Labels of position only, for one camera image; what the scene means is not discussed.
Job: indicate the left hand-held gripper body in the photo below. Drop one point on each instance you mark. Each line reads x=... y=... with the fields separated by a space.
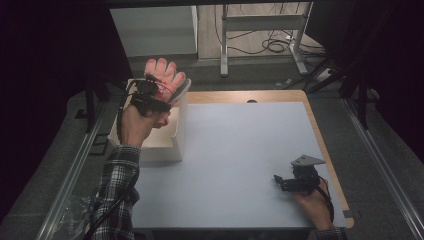
x=146 y=98

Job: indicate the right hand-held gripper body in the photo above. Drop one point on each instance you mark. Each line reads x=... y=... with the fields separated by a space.
x=301 y=175

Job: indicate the white cardboard box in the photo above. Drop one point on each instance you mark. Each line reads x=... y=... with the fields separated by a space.
x=161 y=146

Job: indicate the person's left hand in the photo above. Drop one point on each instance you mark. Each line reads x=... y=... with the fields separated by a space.
x=135 y=128

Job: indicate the person's right hand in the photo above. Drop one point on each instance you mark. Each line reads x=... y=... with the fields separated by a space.
x=313 y=206

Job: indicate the white cabinet panel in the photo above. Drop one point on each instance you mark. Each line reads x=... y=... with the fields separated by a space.
x=153 y=31

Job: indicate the light blue table mat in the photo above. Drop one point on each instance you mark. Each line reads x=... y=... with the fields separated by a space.
x=233 y=166

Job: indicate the black stand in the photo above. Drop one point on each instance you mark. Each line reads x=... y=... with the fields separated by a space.
x=361 y=100
x=90 y=106

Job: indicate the white power strip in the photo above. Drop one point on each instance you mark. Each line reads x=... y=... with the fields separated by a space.
x=324 y=74

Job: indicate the grey metal stand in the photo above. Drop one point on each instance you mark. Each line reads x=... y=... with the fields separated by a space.
x=263 y=22

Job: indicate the clear plastic bag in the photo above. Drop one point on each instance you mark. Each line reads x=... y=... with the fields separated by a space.
x=76 y=213

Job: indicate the aluminium rail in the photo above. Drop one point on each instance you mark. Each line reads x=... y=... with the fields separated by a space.
x=383 y=166
x=71 y=173

